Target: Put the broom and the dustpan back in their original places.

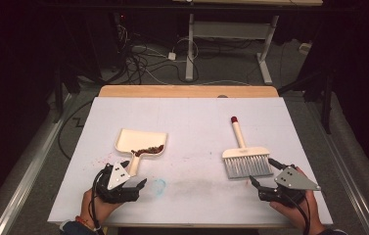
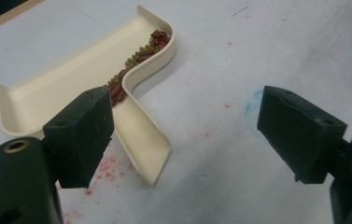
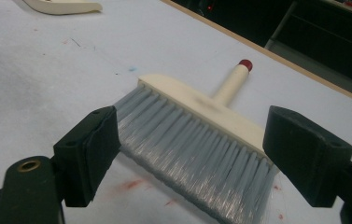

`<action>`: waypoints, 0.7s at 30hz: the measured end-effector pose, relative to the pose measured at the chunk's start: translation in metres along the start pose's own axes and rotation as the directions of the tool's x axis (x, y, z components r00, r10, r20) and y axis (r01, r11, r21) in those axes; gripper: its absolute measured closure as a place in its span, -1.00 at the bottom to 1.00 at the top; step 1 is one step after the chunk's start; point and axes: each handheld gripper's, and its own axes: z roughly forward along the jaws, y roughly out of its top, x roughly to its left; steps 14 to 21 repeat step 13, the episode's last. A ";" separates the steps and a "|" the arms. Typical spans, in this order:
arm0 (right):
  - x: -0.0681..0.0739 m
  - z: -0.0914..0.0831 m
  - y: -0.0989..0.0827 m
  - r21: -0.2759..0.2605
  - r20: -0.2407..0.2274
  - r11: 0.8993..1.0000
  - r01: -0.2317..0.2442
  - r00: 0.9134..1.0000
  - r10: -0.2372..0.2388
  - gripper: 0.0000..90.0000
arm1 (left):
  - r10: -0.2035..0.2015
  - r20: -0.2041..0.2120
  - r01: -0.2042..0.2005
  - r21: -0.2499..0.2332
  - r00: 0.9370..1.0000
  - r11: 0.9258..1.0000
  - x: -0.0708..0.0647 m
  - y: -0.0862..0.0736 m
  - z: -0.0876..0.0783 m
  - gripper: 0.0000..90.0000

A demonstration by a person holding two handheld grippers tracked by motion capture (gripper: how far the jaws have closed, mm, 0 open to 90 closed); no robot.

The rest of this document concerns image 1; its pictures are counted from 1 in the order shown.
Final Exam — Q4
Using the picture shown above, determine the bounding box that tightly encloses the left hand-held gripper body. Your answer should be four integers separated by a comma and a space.
94, 160, 140, 204

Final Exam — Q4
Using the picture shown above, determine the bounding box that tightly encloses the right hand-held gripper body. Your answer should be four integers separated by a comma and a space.
258, 165, 322, 209

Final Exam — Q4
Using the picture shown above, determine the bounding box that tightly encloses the cream brush with red-tipped handle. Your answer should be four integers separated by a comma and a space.
221, 116, 274, 180

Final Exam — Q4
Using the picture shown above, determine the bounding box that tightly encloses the pile of red beans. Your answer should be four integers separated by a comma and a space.
130, 144, 165, 158

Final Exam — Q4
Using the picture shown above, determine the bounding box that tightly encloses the cream plastic dustpan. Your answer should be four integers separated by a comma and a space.
115, 128, 168, 177

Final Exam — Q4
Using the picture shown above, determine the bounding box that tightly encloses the person's left hand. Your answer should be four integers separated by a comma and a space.
80, 189, 122, 226

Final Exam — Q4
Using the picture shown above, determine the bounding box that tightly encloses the person's right hand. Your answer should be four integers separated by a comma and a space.
269, 190, 327, 235

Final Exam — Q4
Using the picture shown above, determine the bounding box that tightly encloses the black metal stand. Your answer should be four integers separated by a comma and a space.
52, 63, 83, 124
278, 68, 337, 135

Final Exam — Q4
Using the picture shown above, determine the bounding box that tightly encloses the white table mat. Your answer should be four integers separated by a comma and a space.
47, 96, 333, 227

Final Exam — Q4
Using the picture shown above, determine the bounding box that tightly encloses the wooden table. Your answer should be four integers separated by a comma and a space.
46, 84, 333, 229

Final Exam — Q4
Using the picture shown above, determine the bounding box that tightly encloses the small white floor box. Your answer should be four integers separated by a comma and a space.
299, 42, 312, 56

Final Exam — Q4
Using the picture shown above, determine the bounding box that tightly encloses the left hand-held gripper black cable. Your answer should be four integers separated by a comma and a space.
88, 168, 104, 233

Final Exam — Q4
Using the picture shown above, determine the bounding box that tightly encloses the hand-held gripper black cable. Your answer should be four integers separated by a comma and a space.
286, 195, 312, 235
88, 168, 104, 233

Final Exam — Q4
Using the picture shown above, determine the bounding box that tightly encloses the right hand-held gripper black cable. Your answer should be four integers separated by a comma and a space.
286, 195, 312, 235

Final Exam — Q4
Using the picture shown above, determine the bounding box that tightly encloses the red orange bracelet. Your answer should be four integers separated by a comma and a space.
74, 214, 96, 230

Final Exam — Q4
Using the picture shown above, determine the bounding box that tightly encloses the aluminium floor rail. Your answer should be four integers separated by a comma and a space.
0, 93, 73, 235
303, 101, 369, 235

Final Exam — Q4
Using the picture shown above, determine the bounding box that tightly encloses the black floor cable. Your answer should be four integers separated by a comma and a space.
57, 99, 94, 162

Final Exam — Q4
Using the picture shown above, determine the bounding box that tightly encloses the tangle of floor cables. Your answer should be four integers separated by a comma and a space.
112, 23, 203, 86

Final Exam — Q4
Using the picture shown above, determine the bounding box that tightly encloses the white desk frame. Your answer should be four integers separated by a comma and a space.
171, 0, 324, 86

